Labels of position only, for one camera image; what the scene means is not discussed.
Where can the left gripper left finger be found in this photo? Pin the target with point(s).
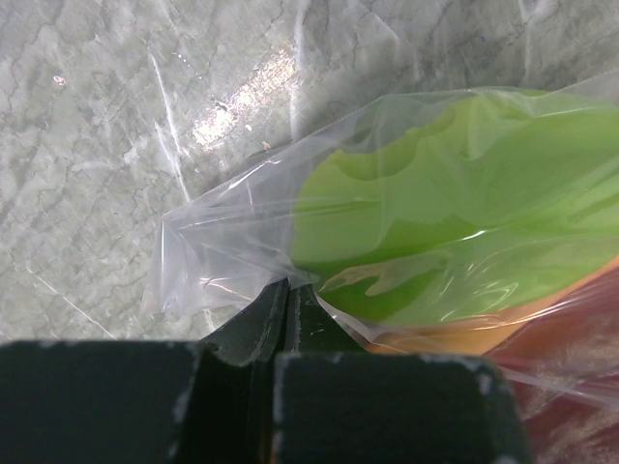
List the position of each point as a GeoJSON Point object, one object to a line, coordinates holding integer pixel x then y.
{"type": "Point", "coordinates": [179, 401]}

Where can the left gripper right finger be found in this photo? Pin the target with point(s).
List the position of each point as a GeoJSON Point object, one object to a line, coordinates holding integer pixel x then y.
{"type": "Point", "coordinates": [334, 402]}

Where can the clear zip top bag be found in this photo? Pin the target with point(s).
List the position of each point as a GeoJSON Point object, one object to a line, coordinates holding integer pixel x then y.
{"type": "Point", "coordinates": [221, 249]}

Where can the green fake lettuce leaf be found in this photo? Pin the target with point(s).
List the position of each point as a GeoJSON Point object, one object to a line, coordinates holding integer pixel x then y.
{"type": "Point", "coordinates": [505, 198]}

